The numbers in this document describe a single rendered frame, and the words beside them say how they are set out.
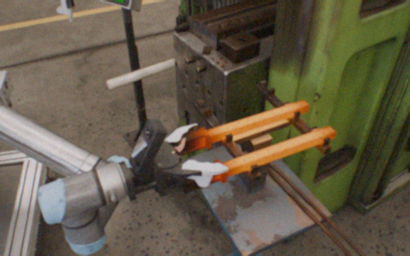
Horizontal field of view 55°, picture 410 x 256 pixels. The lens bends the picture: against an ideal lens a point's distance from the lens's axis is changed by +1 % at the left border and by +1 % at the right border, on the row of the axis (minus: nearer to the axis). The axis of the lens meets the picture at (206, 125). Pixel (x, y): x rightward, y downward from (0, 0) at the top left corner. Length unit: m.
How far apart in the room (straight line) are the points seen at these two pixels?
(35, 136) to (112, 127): 1.73
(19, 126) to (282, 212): 0.73
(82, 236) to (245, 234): 0.47
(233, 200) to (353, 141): 0.87
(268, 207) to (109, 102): 1.88
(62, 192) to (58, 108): 2.17
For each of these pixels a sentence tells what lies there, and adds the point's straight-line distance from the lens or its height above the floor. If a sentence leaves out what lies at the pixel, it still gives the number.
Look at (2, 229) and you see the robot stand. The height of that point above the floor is 0.21.
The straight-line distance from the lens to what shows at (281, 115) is 1.07.
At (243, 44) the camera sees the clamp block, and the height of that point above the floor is 0.98.
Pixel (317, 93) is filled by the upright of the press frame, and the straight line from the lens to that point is 1.38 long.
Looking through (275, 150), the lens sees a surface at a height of 1.02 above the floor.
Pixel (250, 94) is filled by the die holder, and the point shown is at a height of 0.77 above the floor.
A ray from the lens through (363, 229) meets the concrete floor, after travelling 2.18.
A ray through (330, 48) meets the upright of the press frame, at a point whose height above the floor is 1.07.
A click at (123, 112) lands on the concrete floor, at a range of 2.74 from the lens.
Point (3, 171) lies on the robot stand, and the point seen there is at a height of 0.21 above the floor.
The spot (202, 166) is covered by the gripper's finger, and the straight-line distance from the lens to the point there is 0.77.
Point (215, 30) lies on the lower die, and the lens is 1.51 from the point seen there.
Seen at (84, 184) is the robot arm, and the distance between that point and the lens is 0.76.
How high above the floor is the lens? 1.67
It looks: 40 degrees down
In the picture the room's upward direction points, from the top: straight up
